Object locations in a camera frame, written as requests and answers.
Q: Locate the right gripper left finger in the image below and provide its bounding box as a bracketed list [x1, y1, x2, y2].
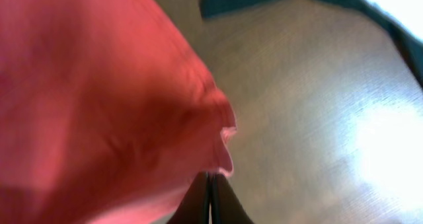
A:
[167, 172, 210, 224]

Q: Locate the dark navy garment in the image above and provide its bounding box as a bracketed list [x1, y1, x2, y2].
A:
[199, 0, 423, 89]

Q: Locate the white crumpled garment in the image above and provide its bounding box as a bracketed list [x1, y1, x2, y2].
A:
[364, 0, 422, 42]

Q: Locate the red t-shirt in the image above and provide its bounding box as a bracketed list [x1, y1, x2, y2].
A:
[1, 0, 236, 223]

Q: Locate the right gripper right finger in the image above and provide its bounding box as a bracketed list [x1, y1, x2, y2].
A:
[210, 174, 254, 224]

